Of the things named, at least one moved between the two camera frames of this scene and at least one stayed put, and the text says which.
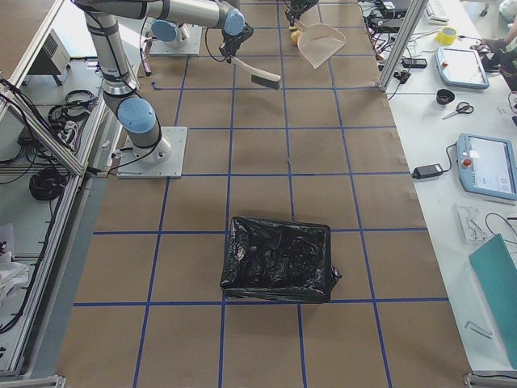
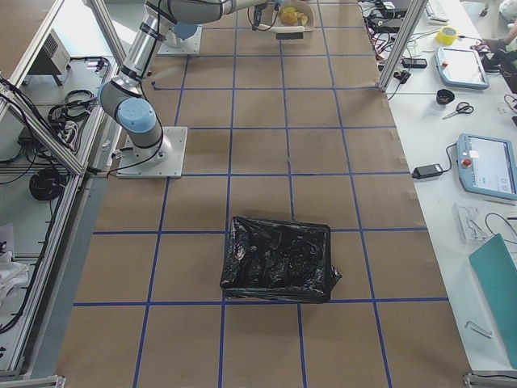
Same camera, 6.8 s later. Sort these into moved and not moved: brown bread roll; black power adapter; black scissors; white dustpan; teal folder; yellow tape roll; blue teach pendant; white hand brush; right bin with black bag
Moved: white hand brush; white dustpan; brown bread roll
Not moved: teal folder; right bin with black bag; yellow tape roll; black scissors; blue teach pendant; black power adapter
